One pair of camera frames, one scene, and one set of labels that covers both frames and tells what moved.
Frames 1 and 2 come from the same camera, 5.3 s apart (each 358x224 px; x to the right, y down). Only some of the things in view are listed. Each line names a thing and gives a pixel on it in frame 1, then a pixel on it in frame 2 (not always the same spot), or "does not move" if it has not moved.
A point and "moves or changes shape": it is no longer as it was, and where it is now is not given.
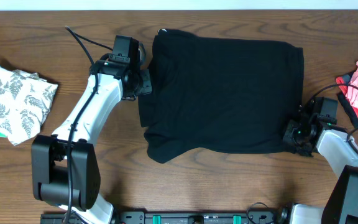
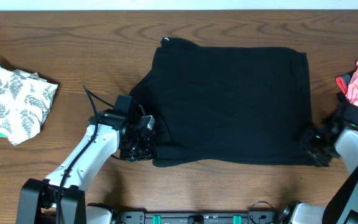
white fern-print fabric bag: [13, 104] does not move
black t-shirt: [221, 95] moves or changes shape
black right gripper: [287, 138] → [321, 158]
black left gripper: [146, 86] → [150, 150]
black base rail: [284, 216] does not move
